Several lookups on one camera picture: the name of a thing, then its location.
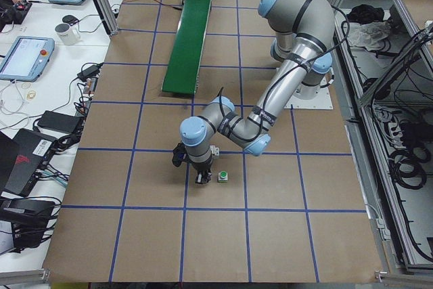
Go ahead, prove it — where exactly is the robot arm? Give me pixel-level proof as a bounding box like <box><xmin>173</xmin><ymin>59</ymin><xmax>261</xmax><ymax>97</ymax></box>
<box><xmin>172</xmin><ymin>0</ymin><xmax>335</xmax><ymax>184</ymax></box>

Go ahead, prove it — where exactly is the blue teach pendant near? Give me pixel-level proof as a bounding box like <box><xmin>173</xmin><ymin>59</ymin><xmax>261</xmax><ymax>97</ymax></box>
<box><xmin>1</xmin><ymin>36</ymin><xmax>55</xmax><ymax>82</ymax></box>

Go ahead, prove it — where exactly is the black power brick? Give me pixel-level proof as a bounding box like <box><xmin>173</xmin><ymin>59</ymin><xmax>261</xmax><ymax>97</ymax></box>
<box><xmin>37</xmin><ymin>110</ymin><xmax>83</xmax><ymax>134</ymax></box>

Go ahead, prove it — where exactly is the green push button box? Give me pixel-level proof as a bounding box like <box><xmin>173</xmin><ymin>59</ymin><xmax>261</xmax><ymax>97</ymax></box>
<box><xmin>217</xmin><ymin>171</ymin><xmax>228</xmax><ymax>183</ymax></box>

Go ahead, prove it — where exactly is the green conveyor belt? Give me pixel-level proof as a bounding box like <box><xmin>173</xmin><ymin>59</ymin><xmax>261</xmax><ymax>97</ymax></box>
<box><xmin>162</xmin><ymin>0</ymin><xmax>212</xmax><ymax>95</ymax></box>

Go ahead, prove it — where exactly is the black computer mouse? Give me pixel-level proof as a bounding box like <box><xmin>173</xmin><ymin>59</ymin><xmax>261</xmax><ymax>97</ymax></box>
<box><xmin>62</xmin><ymin>15</ymin><xmax>80</xmax><ymax>26</ymax></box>

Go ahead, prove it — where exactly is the white crumpled cloth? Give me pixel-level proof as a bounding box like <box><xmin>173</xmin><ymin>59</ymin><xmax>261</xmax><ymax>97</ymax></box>
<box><xmin>348</xmin><ymin>22</ymin><xmax>391</xmax><ymax>51</ymax></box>

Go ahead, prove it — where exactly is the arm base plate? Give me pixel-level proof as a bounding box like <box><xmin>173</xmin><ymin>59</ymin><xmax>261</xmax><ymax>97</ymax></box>
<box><xmin>284</xmin><ymin>81</ymin><xmax>334</xmax><ymax>110</ymax></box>

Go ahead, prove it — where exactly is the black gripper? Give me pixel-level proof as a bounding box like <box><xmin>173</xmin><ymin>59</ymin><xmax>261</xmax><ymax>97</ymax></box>
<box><xmin>194</xmin><ymin>164</ymin><xmax>212</xmax><ymax>184</ymax></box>

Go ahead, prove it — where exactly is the white red circuit breaker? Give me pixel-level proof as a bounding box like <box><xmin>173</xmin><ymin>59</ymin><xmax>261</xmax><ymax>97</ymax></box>
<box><xmin>210</xmin><ymin>145</ymin><xmax>220</xmax><ymax>158</ymax></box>

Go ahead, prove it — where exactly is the white mug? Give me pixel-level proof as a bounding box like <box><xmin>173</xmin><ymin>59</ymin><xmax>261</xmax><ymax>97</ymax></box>
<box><xmin>55</xmin><ymin>23</ymin><xmax>81</xmax><ymax>45</ymax></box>

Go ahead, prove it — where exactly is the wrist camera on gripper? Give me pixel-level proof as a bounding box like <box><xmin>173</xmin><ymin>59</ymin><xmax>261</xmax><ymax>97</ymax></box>
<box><xmin>172</xmin><ymin>143</ymin><xmax>188</xmax><ymax>167</ymax></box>

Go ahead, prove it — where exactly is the black laptop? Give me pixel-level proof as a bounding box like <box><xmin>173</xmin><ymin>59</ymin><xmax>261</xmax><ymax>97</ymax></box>
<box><xmin>1</xmin><ymin>129</ymin><xmax>57</xmax><ymax>197</ymax></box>

